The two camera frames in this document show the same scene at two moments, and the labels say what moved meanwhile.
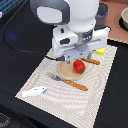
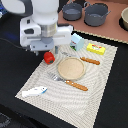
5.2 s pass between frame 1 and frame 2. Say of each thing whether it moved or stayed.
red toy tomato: moved
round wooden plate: stayed
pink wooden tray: stayed
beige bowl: stayed
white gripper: moved
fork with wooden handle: stayed
